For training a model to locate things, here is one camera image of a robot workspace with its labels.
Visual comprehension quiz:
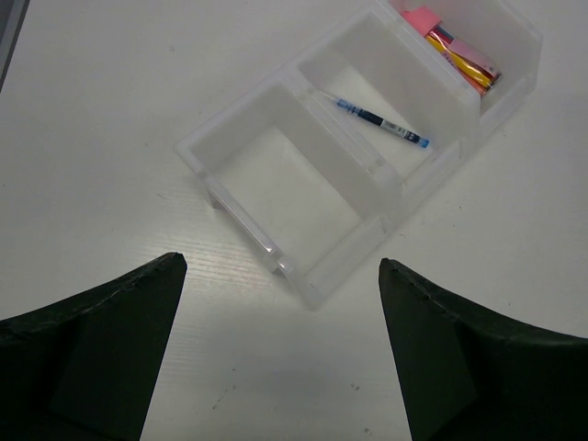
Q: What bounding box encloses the clear three-compartment plastic tray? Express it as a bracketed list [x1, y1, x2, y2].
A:
[176, 1, 543, 308]

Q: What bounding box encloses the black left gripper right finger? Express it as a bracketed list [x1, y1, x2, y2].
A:
[379, 259, 587, 440]

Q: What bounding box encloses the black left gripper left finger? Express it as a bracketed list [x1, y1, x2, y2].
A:
[1, 253, 187, 440]

